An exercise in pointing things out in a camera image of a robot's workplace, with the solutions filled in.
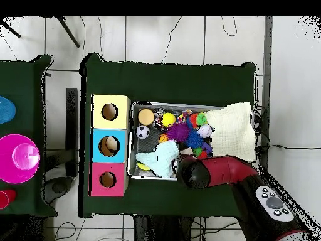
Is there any black tripod leg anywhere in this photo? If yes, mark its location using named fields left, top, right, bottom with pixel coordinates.
left=0, top=19, right=21, bottom=38
left=56, top=16, right=80, bottom=48

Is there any shallow metal mesh bin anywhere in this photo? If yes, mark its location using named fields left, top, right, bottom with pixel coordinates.
left=127, top=100, right=255, bottom=181

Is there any magenta plastic bowl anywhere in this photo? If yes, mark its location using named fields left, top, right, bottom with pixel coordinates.
left=0, top=133, right=41, bottom=185

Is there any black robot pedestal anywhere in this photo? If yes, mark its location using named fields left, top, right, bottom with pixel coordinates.
left=134, top=214, right=194, bottom=241

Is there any purple spiky ball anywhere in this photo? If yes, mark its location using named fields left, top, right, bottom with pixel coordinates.
left=166, top=122, right=191, bottom=143

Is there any mint green knitted cloth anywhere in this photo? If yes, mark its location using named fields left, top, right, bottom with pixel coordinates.
left=135, top=139, right=181, bottom=178

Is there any round container with orange lid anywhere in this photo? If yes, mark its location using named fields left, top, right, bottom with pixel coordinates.
left=137, top=108, right=155, bottom=126

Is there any blue spiky ball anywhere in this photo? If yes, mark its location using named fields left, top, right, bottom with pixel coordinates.
left=184, top=129, right=205, bottom=149

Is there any black panel stand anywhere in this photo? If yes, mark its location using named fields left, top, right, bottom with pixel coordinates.
left=65, top=87, right=79, bottom=177

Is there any smooth yellow ball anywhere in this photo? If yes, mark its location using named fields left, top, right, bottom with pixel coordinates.
left=160, top=112, right=177, bottom=128

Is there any red plastic cup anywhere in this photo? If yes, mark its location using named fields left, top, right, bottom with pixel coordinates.
left=0, top=188, right=18, bottom=210

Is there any wooden box with three holes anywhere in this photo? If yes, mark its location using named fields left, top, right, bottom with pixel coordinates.
left=88, top=94, right=132, bottom=198

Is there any cream knitted cloth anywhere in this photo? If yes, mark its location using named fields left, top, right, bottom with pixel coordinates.
left=204, top=101, right=257, bottom=162

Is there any grey round stand base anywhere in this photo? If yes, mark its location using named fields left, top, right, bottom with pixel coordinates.
left=43, top=176, right=74, bottom=204

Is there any small soccer ball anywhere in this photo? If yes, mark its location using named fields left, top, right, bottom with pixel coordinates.
left=135, top=124, right=150, bottom=139

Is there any dark green table cloth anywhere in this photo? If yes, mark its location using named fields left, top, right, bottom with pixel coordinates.
left=0, top=54, right=58, bottom=217
left=78, top=52, right=258, bottom=218

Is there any blue round disc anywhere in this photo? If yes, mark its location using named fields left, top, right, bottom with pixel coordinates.
left=0, top=95, right=16, bottom=125

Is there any small baseball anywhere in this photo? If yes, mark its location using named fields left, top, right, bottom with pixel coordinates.
left=197, top=124, right=214, bottom=139

